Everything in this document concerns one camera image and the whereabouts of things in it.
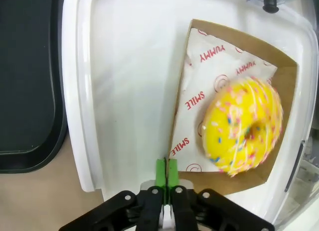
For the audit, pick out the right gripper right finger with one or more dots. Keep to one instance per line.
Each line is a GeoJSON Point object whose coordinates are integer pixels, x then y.
{"type": "Point", "coordinates": [187, 211]}

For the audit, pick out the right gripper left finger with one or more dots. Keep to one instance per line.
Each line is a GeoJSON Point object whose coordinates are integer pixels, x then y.
{"type": "Point", "coordinates": [149, 211]}

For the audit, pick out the yellow sprinkled donut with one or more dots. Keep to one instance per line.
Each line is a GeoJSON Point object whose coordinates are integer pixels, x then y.
{"type": "Point", "coordinates": [224, 131]}

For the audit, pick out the white printed paper liner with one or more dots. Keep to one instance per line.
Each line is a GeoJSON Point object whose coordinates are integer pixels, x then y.
{"type": "Point", "coordinates": [211, 66]}

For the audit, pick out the brown cardboard donut box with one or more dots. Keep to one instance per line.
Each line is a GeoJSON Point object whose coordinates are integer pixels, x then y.
{"type": "Point", "coordinates": [285, 73]}

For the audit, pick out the black plastic serving tray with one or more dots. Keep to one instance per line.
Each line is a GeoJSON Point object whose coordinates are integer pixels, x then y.
{"type": "Point", "coordinates": [25, 79]}

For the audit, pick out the white display case base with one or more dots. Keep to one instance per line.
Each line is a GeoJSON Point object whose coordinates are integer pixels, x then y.
{"type": "Point", "coordinates": [124, 79]}

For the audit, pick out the clear hinged display lid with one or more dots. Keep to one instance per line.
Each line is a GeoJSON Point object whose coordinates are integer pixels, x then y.
{"type": "Point", "coordinates": [270, 4]}

